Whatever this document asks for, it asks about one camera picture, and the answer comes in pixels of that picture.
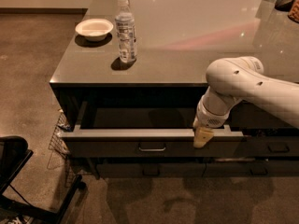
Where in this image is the wire mesh basket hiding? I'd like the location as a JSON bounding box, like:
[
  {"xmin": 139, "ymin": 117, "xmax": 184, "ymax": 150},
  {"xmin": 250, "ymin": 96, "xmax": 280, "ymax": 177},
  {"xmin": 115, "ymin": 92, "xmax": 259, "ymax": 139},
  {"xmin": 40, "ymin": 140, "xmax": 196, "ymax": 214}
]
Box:
[{"xmin": 46, "ymin": 109, "xmax": 92, "ymax": 189}]

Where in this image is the brown woven object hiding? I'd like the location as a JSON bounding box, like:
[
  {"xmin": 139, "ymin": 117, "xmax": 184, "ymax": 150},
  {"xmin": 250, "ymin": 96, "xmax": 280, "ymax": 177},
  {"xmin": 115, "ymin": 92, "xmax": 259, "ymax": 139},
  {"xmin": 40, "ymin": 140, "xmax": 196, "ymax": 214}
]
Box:
[{"xmin": 288, "ymin": 0, "xmax": 299, "ymax": 23}]

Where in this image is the black office chair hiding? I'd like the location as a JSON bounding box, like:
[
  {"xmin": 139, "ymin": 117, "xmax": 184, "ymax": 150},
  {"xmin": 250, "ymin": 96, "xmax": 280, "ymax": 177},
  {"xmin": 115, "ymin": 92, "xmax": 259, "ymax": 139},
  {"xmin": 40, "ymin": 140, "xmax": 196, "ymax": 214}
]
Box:
[{"xmin": 0, "ymin": 135, "xmax": 87, "ymax": 224}]

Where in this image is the clear plastic water bottle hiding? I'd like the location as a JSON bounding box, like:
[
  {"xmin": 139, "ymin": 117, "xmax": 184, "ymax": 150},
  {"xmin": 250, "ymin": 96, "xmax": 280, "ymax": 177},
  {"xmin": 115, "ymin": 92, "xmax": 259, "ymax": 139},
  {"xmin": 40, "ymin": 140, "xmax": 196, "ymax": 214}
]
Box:
[{"xmin": 115, "ymin": 0, "xmax": 137, "ymax": 63}]

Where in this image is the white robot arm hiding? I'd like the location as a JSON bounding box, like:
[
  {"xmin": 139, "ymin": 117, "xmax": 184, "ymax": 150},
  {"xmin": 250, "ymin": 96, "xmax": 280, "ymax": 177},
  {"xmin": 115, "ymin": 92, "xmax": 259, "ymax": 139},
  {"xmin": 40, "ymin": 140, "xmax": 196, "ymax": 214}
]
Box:
[{"xmin": 193, "ymin": 56, "xmax": 299, "ymax": 148}]

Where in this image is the white bowl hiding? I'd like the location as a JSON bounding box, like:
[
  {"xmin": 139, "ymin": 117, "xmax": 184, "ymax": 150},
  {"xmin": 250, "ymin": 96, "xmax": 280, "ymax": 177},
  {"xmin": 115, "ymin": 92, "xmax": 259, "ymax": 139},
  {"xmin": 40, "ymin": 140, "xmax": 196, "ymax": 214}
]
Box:
[{"xmin": 75, "ymin": 19, "xmax": 113, "ymax": 42}]

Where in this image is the dark cabinet frame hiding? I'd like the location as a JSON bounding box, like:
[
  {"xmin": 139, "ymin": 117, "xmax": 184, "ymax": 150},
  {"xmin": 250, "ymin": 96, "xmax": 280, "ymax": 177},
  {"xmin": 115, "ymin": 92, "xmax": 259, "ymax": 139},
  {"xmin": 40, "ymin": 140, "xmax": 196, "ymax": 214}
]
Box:
[{"xmin": 52, "ymin": 84, "xmax": 298, "ymax": 176}]

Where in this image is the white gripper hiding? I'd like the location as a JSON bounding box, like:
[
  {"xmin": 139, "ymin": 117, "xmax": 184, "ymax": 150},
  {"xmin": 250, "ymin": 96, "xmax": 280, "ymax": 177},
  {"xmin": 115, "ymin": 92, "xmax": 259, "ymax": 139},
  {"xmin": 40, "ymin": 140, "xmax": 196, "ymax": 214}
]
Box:
[{"xmin": 193, "ymin": 95, "xmax": 230, "ymax": 148}]

